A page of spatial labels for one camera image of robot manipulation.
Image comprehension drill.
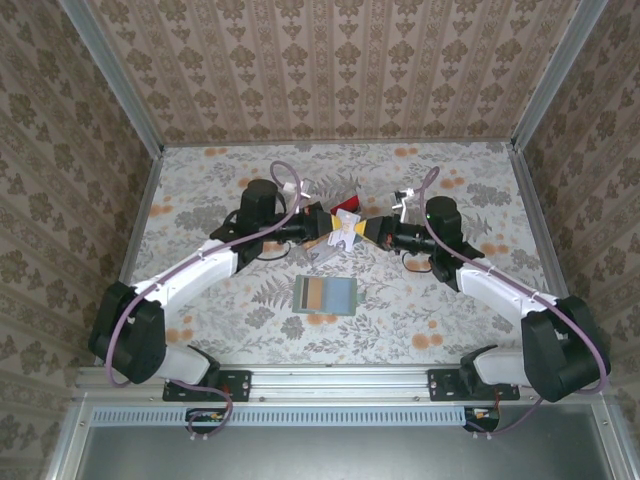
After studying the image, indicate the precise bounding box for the silver credit card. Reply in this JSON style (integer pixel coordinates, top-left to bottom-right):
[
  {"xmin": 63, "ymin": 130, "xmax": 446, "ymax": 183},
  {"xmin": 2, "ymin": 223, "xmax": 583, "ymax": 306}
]
[{"xmin": 327, "ymin": 209, "xmax": 364, "ymax": 251}]

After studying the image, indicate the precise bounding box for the brown striped credit card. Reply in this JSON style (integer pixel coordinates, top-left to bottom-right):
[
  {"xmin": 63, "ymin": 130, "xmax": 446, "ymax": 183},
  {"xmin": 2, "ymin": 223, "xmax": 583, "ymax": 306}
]
[{"xmin": 301, "ymin": 277, "xmax": 326, "ymax": 311}]

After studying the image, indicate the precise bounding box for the grey metal panel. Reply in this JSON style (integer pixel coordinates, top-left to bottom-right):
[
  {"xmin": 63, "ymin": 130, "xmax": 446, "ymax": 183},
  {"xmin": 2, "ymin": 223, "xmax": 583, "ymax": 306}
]
[{"xmin": 74, "ymin": 424, "xmax": 616, "ymax": 480}]

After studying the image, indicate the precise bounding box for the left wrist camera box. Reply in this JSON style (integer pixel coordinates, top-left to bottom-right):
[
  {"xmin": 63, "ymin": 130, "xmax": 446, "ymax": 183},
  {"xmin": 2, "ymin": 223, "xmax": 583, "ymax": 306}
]
[{"xmin": 282, "ymin": 182, "xmax": 322, "ymax": 215}]

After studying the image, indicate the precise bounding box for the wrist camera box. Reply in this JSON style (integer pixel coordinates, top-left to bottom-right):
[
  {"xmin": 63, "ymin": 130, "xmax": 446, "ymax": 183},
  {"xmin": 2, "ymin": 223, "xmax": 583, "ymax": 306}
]
[
  {"xmin": 391, "ymin": 187, "xmax": 417, "ymax": 224},
  {"xmin": 282, "ymin": 182, "xmax": 322, "ymax": 215}
]

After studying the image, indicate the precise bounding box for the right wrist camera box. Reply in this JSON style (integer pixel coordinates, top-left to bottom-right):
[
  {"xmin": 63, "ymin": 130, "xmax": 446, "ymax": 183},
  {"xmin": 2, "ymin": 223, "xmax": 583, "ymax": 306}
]
[{"xmin": 391, "ymin": 187, "xmax": 417, "ymax": 224}]

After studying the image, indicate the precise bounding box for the thin aluminium rail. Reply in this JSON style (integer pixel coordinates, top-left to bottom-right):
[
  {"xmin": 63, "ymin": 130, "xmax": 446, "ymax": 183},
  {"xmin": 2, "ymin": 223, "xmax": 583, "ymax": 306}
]
[{"xmin": 160, "ymin": 140, "xmax": 515, "ymax": 150}]

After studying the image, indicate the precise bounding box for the aluminium side rail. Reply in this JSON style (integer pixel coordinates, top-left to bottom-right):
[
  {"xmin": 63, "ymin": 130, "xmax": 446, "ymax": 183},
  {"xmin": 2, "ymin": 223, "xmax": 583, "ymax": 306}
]
[
  {"xmin": 508, "ymin": 147, "xmax": 592, "ymax": 365},
  {"xmin": 94, "ymin": 147, "xmax": 166, "ymax": 366}
]

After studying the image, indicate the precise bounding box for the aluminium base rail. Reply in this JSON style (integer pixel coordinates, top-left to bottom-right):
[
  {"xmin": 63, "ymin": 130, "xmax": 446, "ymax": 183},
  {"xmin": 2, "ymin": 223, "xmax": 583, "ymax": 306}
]
[{"xmin": 74, "ymin": 364, "xmax": 609, "ymax": 400}]

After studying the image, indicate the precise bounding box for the aluminium corner post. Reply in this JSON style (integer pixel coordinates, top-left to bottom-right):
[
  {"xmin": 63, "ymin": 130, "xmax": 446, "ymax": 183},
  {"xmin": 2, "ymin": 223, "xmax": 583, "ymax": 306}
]
[
  {"xmin": 57, "ymin": 0, "xmax": 166, "ymax": 155},
  {"xmin": 509, "ymin": 0, "xmax": 612, "ymax": 151}
]

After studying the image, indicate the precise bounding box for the grey slotted cable duct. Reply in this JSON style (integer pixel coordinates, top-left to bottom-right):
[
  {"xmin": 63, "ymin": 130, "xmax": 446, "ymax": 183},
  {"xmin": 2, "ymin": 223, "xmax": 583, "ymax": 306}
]
[{"xmin": 92, "ymin": 405, "xmax": 501, "ymax": 428}]

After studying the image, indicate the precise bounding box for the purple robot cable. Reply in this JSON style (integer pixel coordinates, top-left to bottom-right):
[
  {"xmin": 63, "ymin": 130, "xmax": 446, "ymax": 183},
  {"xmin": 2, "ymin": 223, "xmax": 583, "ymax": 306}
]
[
  {"xmin": 417, "ymin": 165, "xmax": 612, "ymax": 441},
  {"xmin": 102, "ymin": 160, "xmax": 314, "ymax": 442}
]

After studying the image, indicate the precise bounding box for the aluminium frame bar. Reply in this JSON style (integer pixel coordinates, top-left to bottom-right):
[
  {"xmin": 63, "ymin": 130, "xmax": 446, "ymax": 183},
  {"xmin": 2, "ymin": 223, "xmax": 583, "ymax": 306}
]
[
  {"xmin": 589, "ymin": 394, "xmax": 634, "ymax": 480},
  {"xmin": 42, "ymin": 394, "xmax": 96, "ymax": 480}
]

